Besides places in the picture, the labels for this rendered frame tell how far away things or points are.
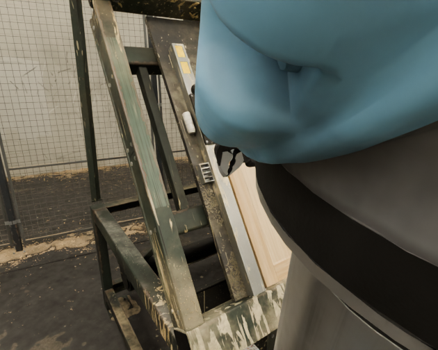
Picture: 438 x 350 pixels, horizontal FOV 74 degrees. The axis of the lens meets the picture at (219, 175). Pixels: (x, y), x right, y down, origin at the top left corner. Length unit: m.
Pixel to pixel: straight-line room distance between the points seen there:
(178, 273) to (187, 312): 0.11
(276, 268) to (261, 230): 0.14
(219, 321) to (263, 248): 0.29
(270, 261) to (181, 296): 0.36
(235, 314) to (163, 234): 0.33
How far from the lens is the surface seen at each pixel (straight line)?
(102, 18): 1.18
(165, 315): 1.14
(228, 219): 1.00
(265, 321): 1.04
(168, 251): 0.89
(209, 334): 0.94
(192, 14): 1.38
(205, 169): 1.03
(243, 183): 1.09
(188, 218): 1.01
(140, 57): 1.23
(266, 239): 1.10
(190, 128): 1.06
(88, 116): 1.78
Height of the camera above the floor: 1.57
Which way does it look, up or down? 18 degrees down
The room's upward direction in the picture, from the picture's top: straight up
